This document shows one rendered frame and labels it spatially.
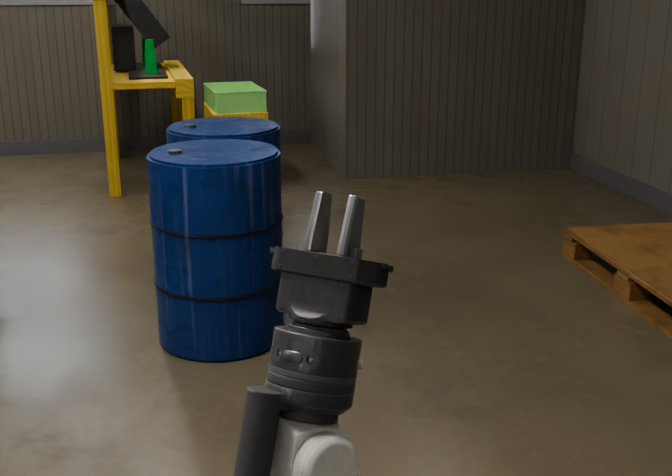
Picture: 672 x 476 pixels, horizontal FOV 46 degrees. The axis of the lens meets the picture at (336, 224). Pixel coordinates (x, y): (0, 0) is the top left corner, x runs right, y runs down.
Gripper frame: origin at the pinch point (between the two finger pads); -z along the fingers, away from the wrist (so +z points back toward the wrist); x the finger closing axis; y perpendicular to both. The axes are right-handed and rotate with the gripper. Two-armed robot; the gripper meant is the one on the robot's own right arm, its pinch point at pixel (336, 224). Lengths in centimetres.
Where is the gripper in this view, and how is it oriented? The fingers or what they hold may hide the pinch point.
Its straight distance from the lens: 79.7
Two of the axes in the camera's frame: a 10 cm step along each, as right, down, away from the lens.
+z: -1.6, 9.9, -0.5
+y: 4.7, 1.2, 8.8
